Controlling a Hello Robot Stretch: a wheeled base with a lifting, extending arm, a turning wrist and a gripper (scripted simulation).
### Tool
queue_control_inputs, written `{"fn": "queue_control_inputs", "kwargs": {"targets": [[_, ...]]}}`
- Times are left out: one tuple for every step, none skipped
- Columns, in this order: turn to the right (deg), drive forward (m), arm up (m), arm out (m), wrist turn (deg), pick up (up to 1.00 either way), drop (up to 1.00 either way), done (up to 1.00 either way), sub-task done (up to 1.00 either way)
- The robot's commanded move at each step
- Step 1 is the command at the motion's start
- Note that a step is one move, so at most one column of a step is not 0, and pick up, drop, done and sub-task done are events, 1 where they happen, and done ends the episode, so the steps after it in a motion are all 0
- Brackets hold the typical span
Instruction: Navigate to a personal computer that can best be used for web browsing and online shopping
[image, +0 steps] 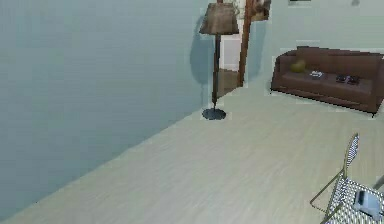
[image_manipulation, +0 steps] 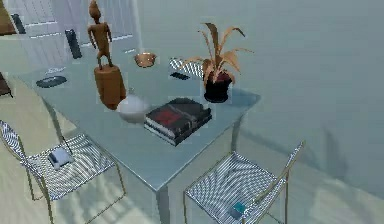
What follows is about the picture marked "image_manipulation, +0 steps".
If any white glass door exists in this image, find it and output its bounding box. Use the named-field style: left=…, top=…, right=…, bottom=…
left=6, top=0, right=144, bottom=68

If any grey small box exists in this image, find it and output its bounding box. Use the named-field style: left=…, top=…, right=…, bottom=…
left=47, top=147, right=74, bottom=170

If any brown wooden figure statue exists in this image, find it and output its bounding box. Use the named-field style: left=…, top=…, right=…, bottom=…
left=87, top=0, right=128, bottom=111

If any wire mesh chair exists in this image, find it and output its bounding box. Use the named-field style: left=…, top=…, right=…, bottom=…
left=168, top=57, right=205, bottom=79
left=0, top=119, right=128, bottom=224
left=182, top=139, right=306, bottom=224

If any black flat phone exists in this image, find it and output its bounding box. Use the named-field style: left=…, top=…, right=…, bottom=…
left=169, top=71, right=191, bottom=81

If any copper bowl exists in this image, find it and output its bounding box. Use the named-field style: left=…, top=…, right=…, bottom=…
left=133, top=51, right=158, bottom=69

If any brown potted house plant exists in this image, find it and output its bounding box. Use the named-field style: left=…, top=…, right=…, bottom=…
left=179, top=22, right=255, bottom=104

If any black door handle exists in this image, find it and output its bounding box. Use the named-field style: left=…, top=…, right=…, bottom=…
left=10, top=13, right=27, bottom=35
left=64, top=29, right=83, bottom=60

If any black and red book stack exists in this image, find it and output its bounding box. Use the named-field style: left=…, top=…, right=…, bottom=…
left=143, top=97, right=213, bottom=147

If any glass dining table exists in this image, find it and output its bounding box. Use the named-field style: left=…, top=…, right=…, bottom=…
left=15, top=42, right=262, bottom=224

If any teal small box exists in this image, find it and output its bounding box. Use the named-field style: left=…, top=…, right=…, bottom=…
left=228, top=201, right=248, bottom=220

